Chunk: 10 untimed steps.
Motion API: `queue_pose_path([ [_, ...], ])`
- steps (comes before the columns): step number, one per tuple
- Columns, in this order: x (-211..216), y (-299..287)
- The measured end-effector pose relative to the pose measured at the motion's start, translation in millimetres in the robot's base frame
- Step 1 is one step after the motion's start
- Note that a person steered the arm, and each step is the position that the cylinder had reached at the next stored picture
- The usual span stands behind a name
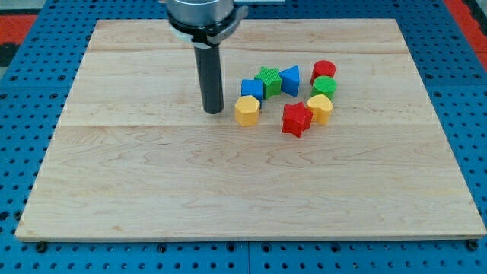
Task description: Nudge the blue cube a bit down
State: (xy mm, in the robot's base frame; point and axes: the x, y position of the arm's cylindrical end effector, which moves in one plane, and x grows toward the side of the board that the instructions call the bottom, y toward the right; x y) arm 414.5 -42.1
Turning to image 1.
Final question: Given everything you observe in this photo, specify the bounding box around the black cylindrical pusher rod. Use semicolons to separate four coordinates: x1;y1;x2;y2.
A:
194;45;224;114

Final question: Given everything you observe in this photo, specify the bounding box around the blue cube block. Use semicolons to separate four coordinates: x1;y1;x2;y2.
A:
240;79;263;102

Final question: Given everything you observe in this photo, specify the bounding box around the yellow hexagon block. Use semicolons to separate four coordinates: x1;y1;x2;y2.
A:
234;95;260;127

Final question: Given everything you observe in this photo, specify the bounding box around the green star block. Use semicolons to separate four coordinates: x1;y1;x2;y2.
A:
254;66;282;100

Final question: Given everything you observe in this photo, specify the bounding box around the blue triangle block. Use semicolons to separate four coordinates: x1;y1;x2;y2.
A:
278;65;301;97

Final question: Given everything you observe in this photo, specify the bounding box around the red star block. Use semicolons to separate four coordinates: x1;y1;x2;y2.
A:
282;102;313;138

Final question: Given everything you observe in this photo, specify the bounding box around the red cylinder block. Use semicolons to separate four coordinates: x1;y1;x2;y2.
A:
310;60;336;84

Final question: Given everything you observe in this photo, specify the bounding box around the green cylinder block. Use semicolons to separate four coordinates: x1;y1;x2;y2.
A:
310;75;337;100

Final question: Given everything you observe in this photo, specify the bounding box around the yellow heart block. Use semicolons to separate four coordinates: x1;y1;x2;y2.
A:
306;94;333;125

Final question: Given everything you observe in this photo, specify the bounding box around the light wooden board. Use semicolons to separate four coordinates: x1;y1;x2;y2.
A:
15;19;486;242

